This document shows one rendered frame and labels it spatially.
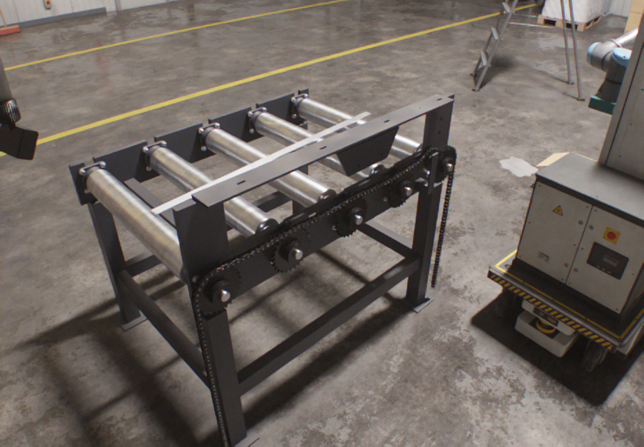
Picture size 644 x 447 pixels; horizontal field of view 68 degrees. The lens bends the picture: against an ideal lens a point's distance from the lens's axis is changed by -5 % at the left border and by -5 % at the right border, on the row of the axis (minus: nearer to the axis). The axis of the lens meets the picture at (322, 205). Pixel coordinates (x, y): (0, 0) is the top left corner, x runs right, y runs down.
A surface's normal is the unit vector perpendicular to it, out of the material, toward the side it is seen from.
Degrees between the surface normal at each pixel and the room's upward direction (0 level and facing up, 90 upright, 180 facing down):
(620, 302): 90
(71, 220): 0
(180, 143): 90
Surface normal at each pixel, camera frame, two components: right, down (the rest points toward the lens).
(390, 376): 0.00, -0.84
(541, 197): -0.77, 0.35
